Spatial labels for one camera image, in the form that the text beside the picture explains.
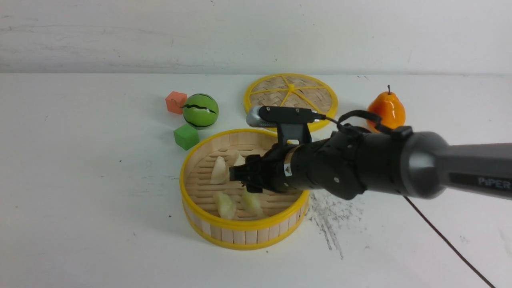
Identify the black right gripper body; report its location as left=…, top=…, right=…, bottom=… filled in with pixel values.
left=229, top=145, right=332, bottom=194

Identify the pale dumpling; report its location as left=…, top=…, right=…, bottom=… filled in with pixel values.
left=232, top=153, right=246, bottom=166
left=213, top=192, right=237, bottom=220
left=241, top=190, right=264, bottom=218
left=210, top=156, right=229, bottom=185

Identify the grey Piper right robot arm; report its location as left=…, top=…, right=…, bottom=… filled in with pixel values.
left=229, top=126, right=512, bottom=200

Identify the bamboo steamer tray yellow rim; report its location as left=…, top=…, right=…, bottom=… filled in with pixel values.
left=180, top=129, right=309, bottom=250

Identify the woven bamboo steamer lid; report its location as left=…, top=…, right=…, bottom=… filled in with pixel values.
left=243, top=73, right=338, bottom=118

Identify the green toy watermelon ball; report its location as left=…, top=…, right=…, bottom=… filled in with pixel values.
left=182, top=94, right=219, bottom=129

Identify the green foam cube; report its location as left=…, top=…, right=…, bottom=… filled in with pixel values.
left=173, top=124, right=200, bottom=150

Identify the orange toy pear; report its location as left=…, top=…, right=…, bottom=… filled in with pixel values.
left=367, top=84, right=406, bottom=129

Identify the orange foam cube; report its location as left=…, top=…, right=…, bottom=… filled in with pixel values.
left=165, top=91, right=188, bottom=115

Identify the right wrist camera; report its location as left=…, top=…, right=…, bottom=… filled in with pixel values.
left=246, top=106, right=326, bottom=146

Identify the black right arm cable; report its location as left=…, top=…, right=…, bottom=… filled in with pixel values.
left=320, top=110, right=496, bottom=288

